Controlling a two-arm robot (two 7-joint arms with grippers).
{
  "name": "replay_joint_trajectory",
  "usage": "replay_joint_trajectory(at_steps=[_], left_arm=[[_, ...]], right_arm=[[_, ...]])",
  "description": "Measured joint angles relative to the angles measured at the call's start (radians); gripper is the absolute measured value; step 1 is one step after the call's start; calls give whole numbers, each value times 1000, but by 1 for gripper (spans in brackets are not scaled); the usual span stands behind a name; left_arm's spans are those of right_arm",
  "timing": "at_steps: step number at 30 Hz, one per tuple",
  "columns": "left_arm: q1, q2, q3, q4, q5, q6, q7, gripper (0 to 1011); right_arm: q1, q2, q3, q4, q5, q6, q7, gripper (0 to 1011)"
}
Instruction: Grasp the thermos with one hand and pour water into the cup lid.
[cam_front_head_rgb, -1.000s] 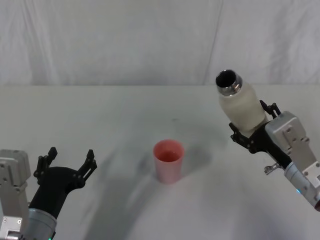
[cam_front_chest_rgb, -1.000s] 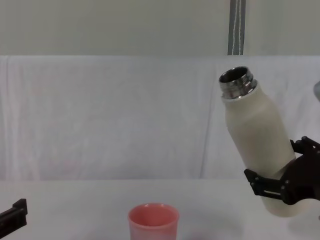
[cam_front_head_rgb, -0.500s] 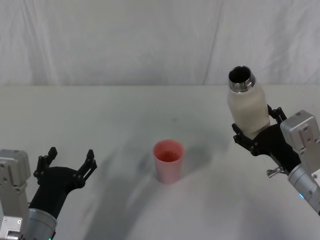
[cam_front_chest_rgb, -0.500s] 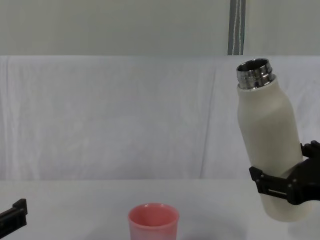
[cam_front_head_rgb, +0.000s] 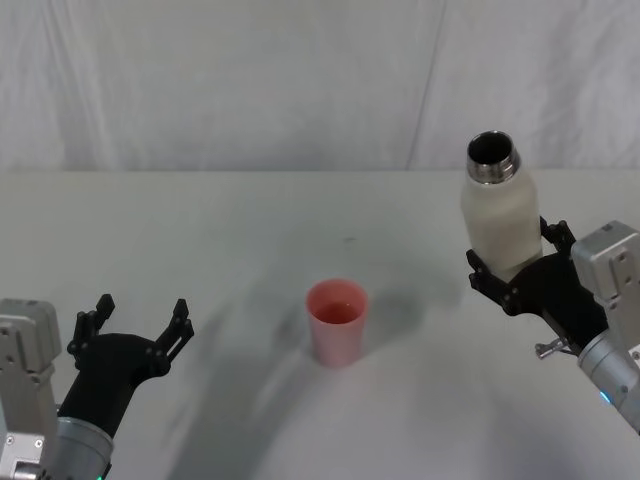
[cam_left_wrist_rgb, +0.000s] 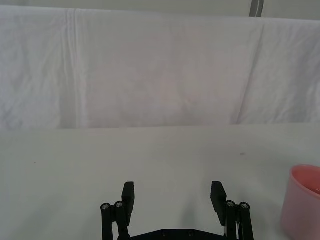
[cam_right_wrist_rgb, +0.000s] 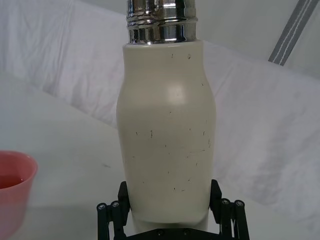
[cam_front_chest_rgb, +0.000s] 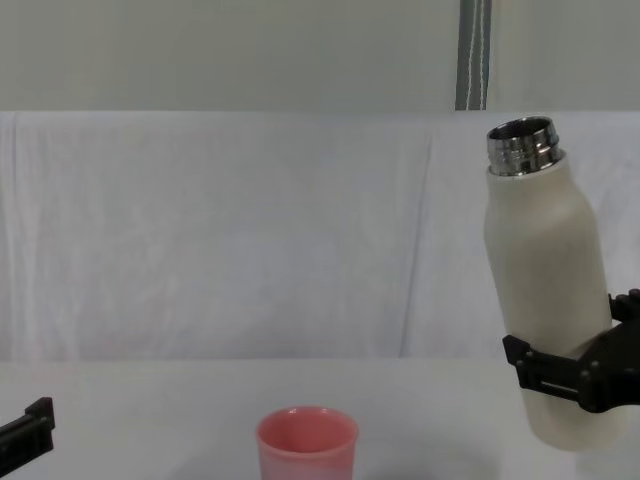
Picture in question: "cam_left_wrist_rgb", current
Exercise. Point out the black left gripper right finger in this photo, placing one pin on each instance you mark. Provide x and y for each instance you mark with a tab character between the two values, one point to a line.
218	200

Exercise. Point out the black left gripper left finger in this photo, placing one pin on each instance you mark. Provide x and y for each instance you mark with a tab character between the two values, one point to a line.
128	200

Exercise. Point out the white table cloth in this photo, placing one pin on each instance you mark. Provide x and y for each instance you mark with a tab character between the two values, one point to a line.
75	175

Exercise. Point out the pink plastic cup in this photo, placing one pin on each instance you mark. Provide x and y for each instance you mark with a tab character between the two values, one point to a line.
300	200

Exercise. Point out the white curtain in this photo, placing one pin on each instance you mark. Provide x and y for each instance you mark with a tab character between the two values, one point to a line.
150	70

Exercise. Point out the grey striped post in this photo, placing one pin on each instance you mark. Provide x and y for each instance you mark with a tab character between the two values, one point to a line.
256	7

